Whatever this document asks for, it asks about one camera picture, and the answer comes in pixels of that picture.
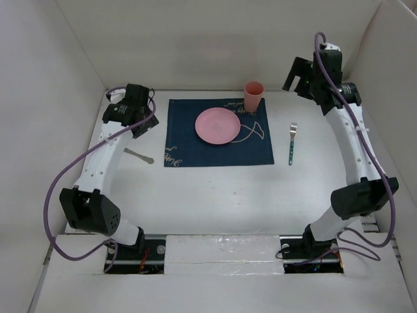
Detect pink plastic cup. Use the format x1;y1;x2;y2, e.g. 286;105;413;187
244;82;265;113

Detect dark blue cloth placemat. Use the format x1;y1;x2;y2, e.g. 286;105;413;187
164;98;274;168

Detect pink plastic plate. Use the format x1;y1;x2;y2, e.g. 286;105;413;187
195;108;240;145

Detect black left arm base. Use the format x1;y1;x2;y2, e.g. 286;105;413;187
104;231;167;275

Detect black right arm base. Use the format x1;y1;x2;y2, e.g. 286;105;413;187
276;226;343;274

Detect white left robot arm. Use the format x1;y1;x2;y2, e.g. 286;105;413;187
59;84;158;259

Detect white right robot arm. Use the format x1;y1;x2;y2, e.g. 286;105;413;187
283;44;399;257

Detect fork with green handle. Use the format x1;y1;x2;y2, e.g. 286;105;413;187
288;122;297;166

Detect aluminium rail front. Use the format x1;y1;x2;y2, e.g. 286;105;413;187
107;233;343;261

